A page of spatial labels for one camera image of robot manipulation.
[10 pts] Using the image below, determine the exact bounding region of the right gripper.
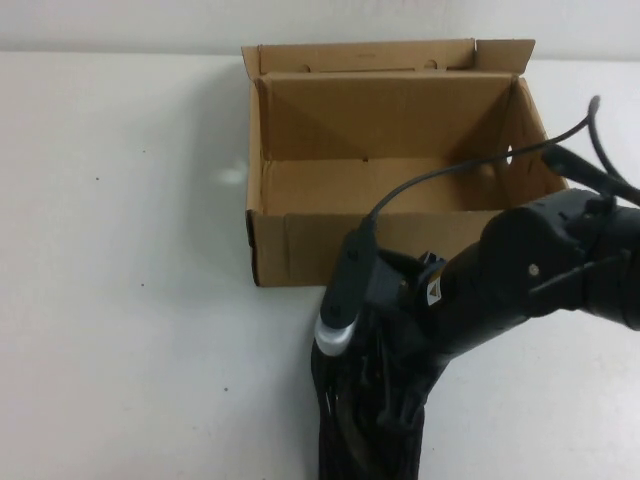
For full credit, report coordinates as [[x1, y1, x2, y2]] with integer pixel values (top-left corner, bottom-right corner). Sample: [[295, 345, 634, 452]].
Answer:
[[369, 224, 490, 412]]

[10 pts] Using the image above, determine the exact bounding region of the black knit sneaker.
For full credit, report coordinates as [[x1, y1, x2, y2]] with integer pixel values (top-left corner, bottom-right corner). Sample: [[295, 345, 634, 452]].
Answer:
[[310, 324, 427, 480]]

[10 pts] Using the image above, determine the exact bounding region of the brown cardboard shoe box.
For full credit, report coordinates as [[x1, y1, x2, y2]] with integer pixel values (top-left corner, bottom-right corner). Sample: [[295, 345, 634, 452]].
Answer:
[[240, 38, 572, 289]]

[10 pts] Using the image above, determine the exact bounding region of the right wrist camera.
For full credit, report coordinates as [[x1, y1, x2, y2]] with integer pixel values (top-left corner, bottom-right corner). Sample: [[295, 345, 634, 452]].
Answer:
[[313, 215, 382, 357]]

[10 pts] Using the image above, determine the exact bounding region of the black camera cable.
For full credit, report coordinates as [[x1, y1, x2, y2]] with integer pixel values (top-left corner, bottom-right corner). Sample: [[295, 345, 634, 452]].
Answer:
[[367, 94, 640, 226]]

